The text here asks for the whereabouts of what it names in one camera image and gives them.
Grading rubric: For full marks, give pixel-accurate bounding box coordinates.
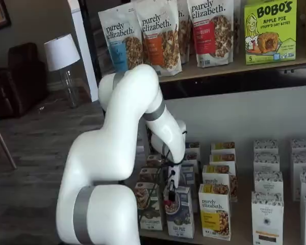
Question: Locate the dark framed picture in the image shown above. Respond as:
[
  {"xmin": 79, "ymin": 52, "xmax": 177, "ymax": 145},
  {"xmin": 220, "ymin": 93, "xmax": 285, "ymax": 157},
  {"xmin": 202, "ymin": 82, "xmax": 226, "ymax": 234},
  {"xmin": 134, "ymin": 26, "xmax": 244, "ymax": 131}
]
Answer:
[{"xmin": 0, "ymin": 0, "xmax": 12, "ymax": 34}]

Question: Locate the white shade glass lamp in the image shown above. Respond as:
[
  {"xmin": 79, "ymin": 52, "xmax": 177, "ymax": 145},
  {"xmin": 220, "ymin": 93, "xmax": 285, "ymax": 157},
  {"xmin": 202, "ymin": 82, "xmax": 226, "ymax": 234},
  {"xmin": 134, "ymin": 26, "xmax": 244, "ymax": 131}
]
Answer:
[{"xmin": 43, "ymin": 33, "xmax": 82, "ymax": 109}]

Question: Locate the blue label granola bag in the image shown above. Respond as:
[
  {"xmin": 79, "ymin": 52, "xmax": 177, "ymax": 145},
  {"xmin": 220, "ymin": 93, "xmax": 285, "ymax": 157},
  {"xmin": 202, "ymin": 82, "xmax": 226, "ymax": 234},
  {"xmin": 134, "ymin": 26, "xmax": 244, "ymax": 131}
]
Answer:
[{"xmin": 98, "ymin": 4, "xmax": 145, "ymax": 75}]

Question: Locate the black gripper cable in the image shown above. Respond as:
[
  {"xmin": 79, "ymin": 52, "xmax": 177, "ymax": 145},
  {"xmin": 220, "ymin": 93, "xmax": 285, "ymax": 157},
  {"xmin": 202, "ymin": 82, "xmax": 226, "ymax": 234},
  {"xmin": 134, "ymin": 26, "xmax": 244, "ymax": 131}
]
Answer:
[{"xmin": 142, "ymin": 127, "xmax": 189, "ymax": 205}]

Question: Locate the yellow white granola box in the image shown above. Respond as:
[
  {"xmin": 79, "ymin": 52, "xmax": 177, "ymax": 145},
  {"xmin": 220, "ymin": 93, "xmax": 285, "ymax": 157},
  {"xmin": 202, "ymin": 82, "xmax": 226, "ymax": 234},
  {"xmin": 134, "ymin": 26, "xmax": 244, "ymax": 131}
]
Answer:
[
  {"xmin": 211, "ymin": 141, "xmax": 236, "ymax": 155},
  {"xmin": 201, "ymin": 164, "xmax": 238, "ymax": 203},
  {"xmin": 198, "ymin": 183, "xmax": 232, "ymax": 242},
  {"xmin": 209, "ymin": 154, "xmax": 237, "ymax": 168}
]

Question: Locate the brown armchair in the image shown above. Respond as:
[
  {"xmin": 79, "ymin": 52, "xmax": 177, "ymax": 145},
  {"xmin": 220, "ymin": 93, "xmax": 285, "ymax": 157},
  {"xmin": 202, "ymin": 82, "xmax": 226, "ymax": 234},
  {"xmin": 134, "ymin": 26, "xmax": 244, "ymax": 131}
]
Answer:
[{"xmin": 0, "ymin": 42, "xmax": 50, "ymax": 121}]

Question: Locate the green Bobo's snack box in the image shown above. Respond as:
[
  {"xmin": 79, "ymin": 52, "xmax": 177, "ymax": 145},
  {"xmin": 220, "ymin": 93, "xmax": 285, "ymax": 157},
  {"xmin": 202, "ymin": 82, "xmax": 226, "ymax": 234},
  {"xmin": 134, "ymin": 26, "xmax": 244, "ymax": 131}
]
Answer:
[{"xmin": 243, "ymin": 0, "xmax": 298, "ymax": 65}]

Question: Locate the red label granola bag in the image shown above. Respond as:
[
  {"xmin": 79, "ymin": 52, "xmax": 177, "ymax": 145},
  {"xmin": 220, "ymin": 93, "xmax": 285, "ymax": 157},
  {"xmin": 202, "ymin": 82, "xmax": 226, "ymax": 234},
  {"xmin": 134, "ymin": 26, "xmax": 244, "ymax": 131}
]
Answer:
[{"xmin": 187, "ymin": 0, "xmax": 234, "ymax": 68}]

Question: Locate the chair with wooden leg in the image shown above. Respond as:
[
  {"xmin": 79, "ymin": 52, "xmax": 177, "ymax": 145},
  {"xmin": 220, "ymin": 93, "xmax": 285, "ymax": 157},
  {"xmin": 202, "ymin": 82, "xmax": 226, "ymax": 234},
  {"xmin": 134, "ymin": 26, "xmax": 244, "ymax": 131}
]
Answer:
[{"xmin": 0, "ymin": 113, "xmax": 17, "ymax": 170}]

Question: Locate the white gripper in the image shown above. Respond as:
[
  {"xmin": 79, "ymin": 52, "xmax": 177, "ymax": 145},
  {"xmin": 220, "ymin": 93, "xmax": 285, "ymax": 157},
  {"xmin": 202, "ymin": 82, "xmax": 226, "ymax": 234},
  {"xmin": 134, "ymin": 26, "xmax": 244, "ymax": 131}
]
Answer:
[{"xmin": 167, "ymin": 164, "xmax": 182, "ymax": 201}]

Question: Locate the green white oatmeal box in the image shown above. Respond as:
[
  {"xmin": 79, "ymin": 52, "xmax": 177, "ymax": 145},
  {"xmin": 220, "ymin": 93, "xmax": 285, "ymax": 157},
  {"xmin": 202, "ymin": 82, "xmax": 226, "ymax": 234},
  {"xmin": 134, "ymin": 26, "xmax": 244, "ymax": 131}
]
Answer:
[
  {"xmin": 145, "ymin": 154, "xmax": 165, "ymax": 168},
  {"xmin": 138, "ymin": 167, "xmax": 162, "ymax": 183},
  {"xmin": 134, "ymin": 181, "xmax": 164, "ymax": 231}
]

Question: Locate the blue white oatmeal box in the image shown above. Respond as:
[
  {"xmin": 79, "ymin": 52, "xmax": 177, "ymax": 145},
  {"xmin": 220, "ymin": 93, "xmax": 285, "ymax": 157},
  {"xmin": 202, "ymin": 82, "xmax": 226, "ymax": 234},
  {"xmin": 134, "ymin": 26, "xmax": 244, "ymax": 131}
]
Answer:
[
  {"xmin": 185, "ymin": 141, "xmax": 201, "ymax": 155},
  {"xmin": 180, "ymin": 165, "xmax": 198, "ymax": 214},
  {"xmin": 163, "ymin": 185, "xmax": 195, "ymax": 239},
  {"xmin": 183, "ymin": 153, "xmax": 199, "ymax": 167}
]

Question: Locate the orange label granola bag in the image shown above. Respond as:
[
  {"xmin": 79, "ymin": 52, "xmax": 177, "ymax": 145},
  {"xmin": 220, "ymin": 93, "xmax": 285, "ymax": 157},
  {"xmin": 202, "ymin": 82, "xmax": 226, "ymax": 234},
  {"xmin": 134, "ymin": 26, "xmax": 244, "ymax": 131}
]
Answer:
[
  {"xmin": 177, "ymin": 0, "xmax": 192, "ymax": 65},
  {"xmin": 132, "ymin": 0, "xmax": 183, "ymax": 78}
]

